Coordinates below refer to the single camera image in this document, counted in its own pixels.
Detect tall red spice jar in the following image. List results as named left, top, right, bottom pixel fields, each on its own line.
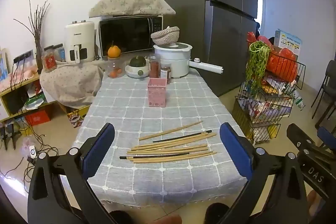
left=149, top=54, right=161, bottom=78

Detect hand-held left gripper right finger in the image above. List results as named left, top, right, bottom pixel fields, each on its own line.
left=219, top=122, right=307, bottom=224

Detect red label jar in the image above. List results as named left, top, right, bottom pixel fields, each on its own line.
left=41, top=52, right=58, bottom=73

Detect pile of wooden chopsticks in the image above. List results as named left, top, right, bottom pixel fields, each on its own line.
left=127, top=121, right=218, bottom=164

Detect red plastic bags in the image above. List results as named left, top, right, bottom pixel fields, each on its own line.
left=246, top=31, right=299, bottom=81

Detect black power strip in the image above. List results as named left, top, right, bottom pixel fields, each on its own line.
left=13, top=49, right=34, bottom=64

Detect green squash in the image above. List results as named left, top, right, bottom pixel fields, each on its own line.
left=129, top=56, right=147, bottom=68

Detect orange fruit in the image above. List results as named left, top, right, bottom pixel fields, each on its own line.
left=107, top=41, right=121, bottom=59

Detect black wire rack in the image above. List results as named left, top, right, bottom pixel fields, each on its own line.
left=232, top=60, right=306, bottom=145

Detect small spice jar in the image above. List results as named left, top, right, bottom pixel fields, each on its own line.
left=160, top=64, right=172, bottom=84

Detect pink utensil holder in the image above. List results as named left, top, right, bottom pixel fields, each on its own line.
left=147, top=78, right=168, bottom=108

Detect black lid jars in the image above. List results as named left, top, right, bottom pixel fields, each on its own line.
left=43, top=43, right=66, bottom=63

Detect black microwave oven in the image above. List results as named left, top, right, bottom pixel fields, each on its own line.
left=98, top=15, right=163, bottom=58

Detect green long beans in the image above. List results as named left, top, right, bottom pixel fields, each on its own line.
left=245, top=41, right=271, bottom=92

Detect white electric pot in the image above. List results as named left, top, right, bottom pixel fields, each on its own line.
left=153, top=42, right=224, bottom=80

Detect clear jar of small oranges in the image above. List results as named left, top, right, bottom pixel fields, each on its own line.
left=106, top=56, right=125, bottom=79

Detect person's right hand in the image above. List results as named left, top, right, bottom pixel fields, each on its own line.
left=307, top=189, right=323, bottom=217

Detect black chair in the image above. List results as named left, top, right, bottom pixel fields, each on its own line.
left=311, top=60, right=336, bottom=130

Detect blue and white box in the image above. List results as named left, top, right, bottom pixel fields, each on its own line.
left=274, top=29, right=302, bottom=57

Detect floral cloth over side table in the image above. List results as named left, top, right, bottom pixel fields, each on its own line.
left=39, top=61, right=104, bottom=108

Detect red box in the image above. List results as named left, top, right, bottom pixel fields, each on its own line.
left=25, top=110, right=52, bottom=126

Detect dark shoe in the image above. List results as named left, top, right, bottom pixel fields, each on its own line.
left=109, top=210, right=133, bottom=224
left=205, top=203, right=229, bottom=224

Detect white air fryer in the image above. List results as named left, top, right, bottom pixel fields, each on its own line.
left=64, top=20, right=95, bottom=64

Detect small white appliance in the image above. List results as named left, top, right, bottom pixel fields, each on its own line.
left=125, top=63, right=151, bottom=79

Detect printed cardboard box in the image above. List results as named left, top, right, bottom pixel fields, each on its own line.
left=67, top=105, right=91, bottom=129

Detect grey checkered tablecloth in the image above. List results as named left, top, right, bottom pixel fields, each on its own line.
left=72, top=68, right=249, bottom=208

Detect black chopstick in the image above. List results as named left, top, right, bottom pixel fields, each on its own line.
left=153, top=130, right=212, bottom=143
left=120, top=152, right=190, bottom=160

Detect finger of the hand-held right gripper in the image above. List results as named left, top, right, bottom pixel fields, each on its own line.
left=317, top=126, right=336, bottom=154
left=286, top=123, right=316, bottom=154

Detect dry branches in vase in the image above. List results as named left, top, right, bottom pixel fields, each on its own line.
left=14, top=0, right=51, bottom=75

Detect woven basket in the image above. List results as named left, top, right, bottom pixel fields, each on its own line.
left=150, top=26, right=180, bottom=46

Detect dark grey refrigerator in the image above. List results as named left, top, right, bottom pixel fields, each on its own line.
left=164, top=0, right=259, bottom=97

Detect yellow wooden shelf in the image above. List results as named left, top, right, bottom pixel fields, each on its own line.
left=0, top=74, right=61, bottom=123

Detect picture frame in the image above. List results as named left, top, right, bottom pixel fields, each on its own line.
left=0, top=48, right=10, bottom=82

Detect black floor cables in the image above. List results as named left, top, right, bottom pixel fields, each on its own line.
left=0, top=119, right=61, bottom=189

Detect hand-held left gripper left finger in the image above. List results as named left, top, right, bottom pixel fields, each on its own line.
left=28, top=123, right=115, bottom=224

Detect white plastic bag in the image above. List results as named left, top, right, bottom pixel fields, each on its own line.
left=291, top=90, right=306, bottom=110

